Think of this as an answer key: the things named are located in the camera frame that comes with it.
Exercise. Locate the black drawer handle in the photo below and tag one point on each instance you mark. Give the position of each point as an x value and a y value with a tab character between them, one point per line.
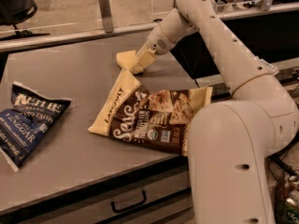
129	203

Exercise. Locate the yellow sponge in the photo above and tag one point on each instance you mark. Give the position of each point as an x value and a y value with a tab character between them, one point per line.
128	60

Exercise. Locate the black office chair left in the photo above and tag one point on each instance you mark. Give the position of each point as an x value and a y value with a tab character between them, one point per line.
13	12

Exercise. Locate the wire basket with cans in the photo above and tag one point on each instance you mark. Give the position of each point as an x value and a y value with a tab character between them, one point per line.
287	200

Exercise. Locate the metal bracket left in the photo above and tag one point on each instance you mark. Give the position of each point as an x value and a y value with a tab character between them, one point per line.
106	16

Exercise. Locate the blue kettle chip bag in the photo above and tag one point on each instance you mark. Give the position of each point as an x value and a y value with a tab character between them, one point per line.
24	125

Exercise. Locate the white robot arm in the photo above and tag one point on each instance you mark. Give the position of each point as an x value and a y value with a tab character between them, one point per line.
229	141

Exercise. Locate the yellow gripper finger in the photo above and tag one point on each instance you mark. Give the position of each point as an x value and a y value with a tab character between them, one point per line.
137	69
140	52

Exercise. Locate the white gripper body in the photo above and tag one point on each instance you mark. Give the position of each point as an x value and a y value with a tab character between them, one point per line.
156	43

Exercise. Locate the brown and cream chip bag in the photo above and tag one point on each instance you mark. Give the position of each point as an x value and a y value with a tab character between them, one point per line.
159	120

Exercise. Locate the black stand leg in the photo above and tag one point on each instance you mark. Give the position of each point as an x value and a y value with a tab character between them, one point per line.
285	167

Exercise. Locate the grey cabinet with drawer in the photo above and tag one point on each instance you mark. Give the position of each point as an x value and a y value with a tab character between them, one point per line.
73	175

